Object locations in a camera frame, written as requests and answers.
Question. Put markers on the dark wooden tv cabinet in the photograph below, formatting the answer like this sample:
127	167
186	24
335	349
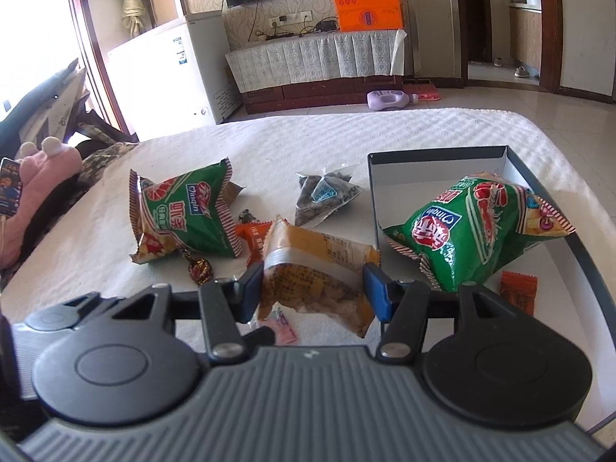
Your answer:
327	94

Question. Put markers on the white lace cabinet cover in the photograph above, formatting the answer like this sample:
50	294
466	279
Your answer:
313	57

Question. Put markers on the small dark wrapped candy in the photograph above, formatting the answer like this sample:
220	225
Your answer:
246	215

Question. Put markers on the pink slipper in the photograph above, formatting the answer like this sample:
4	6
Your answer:
426	91

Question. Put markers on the wooden kitchen cabinet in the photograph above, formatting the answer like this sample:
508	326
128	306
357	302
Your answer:
525	38

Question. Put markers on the brown clear-window snack packet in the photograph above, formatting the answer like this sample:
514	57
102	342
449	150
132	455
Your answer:
313	260

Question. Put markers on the pink snack packet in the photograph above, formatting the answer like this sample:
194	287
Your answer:
284	332

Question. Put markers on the green shrimp snack bag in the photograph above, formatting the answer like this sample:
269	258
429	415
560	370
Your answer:
462	245
187	211

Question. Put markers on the small orange snack packet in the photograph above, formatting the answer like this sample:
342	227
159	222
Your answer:
517	293

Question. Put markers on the purple detergent bottle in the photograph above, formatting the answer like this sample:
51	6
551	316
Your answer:
387	100

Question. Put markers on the grey cardboard box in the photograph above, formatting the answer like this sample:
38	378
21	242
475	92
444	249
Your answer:
409	202

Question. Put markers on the clear bag of dark seeds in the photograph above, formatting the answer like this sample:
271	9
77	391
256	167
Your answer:
322	197

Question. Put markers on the black power adapter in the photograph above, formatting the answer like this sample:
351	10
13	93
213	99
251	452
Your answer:
328	25

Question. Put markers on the olive brown snack packet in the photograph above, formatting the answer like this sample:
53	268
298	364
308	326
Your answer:
231	193

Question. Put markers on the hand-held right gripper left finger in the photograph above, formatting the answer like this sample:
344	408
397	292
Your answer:
250	293

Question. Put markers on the white chest freezer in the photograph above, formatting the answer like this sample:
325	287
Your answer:
192	67

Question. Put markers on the grey white plush toy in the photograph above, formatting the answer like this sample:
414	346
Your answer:
43	101

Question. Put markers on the pink plush toy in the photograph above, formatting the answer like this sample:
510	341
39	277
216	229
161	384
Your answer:
43	168

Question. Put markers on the orange carton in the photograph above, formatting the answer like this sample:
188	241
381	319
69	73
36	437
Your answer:
365	5

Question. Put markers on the grey shoe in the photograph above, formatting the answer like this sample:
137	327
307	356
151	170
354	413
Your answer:
522	72

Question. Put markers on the wall socket panel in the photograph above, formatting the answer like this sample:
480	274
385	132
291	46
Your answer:
291	18

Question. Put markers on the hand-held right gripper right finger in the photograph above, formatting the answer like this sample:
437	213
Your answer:
373	293

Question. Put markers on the red foil wrapped candy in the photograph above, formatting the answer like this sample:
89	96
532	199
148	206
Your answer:
199	269

